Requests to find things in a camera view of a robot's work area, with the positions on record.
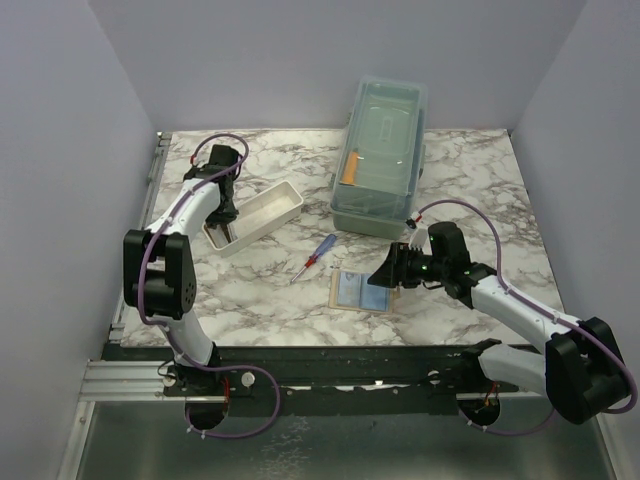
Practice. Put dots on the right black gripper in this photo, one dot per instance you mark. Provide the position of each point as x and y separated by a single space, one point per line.
396 268

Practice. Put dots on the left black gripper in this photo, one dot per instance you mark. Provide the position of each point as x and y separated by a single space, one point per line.
229 214

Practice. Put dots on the white rectangular plastic tray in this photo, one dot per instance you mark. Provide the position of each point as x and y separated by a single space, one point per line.
261 215

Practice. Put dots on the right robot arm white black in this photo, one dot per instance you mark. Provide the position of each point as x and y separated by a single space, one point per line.
575 363

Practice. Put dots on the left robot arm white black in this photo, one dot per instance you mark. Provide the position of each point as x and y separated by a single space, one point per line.
159 278

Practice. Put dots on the stack of cards in tray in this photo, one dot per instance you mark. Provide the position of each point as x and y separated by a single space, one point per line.
222 235

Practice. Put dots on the blue red screwdriver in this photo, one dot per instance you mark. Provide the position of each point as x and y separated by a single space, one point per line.
325 245

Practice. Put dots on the translucent green plastic toolbox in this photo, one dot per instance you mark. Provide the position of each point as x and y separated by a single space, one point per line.
386 127

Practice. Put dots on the orange tool inside toolbox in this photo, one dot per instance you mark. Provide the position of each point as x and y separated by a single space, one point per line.
350 168

